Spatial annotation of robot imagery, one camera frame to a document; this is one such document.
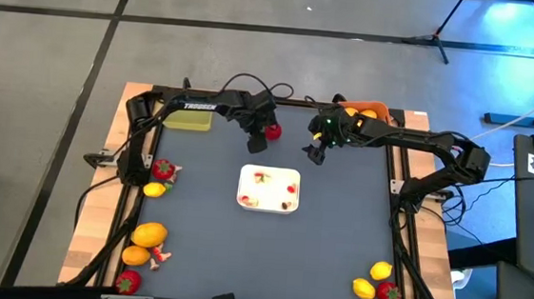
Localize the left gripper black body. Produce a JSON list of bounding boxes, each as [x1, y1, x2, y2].
[[233, 90, 281, 157]]

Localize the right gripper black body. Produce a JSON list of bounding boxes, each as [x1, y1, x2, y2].
[[300, 103, 363, 170]]

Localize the red toy strawberry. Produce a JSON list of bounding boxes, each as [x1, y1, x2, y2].
[[376, 281, 404, 299], [114, 269, 143, 296], [263, 123, 284, 143], [150, 158, 176, 182]]

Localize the yellow toy lemon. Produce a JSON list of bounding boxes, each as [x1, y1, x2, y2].
[[350, 277, 378, 299], [368, 260, 394, 283], [142, 180, 168, 200]]

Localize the large yellow toy fruit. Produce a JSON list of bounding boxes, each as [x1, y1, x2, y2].
[[129, 220, 170, 250]]

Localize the orange plastic basket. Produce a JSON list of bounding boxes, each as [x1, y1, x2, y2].
[[333, 96, 395, 131]]

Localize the white plastic basket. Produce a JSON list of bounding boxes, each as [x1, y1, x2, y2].
[[234, 163, 303, 216]]

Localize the yellow-green plastic basket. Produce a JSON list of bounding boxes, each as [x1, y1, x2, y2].
[[158, 90, 216, 133]]

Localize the black tripod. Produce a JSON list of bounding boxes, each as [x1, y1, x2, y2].
[[400, 0, 468, 67]]

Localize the small white object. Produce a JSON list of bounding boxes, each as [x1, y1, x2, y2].
[[449, 268, 473, 291]]

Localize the black aluminium rig frame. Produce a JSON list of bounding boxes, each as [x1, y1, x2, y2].
[[57, 75, 477, 299]]

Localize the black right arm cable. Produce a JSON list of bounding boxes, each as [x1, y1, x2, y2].
[[302, 93, 344, 116]]

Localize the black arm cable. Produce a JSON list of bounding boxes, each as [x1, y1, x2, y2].
[[216, 70, 297, 103], [302, 93, 344, 116]]

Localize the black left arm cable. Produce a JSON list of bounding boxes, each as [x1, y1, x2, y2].
[[216, 70, 297, 103]]

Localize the black cable bundle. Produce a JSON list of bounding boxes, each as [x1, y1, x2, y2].
[[430, 168, 534, 250]]

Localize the black stand frame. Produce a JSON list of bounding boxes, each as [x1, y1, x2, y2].
[[481, 0, 534, 143]]

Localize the black floor cable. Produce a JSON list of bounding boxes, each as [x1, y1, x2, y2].
[[71, 171, 121, 235]]

